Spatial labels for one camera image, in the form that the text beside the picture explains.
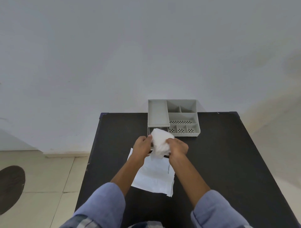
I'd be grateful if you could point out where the person's right hand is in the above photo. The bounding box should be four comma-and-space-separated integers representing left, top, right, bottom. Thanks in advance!
166, 138, 189, 161

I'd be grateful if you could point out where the person's left hand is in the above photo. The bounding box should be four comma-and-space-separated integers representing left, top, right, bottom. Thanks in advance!
133, 136, 154, 158

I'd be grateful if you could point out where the white cloth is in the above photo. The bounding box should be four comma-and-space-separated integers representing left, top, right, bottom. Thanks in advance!
150, 128, 176, 160
127, 148, 176, 197

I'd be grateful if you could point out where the person's right forearm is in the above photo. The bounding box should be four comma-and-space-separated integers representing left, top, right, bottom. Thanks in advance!
168, 154, 211, 207

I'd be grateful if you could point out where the person's left forearm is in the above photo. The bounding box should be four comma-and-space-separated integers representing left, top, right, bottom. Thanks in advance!
110, 154, 147, 197

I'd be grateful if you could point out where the grey plastic desk organizer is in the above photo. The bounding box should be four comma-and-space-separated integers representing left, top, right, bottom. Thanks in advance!
147, 99, 201, 142

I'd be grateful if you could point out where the flat white cloth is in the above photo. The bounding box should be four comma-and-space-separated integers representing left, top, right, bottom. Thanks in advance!
127, 148, 176, 197

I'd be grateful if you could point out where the dark round floor cover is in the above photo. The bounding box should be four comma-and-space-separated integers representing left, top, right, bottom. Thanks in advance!
0, 165, 26, 215

